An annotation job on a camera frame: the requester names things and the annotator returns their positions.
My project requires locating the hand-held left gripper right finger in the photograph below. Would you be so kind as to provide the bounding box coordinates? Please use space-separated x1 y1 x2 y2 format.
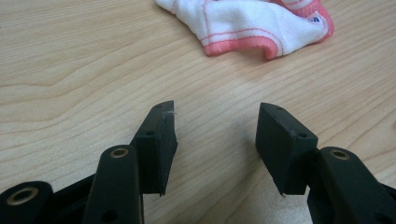
255 102 319 197

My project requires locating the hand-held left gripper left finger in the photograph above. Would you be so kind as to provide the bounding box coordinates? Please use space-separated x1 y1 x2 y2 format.
130 100 178 197

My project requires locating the white cloth with pink trim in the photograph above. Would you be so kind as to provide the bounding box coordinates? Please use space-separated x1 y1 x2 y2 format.
154 0 335 61

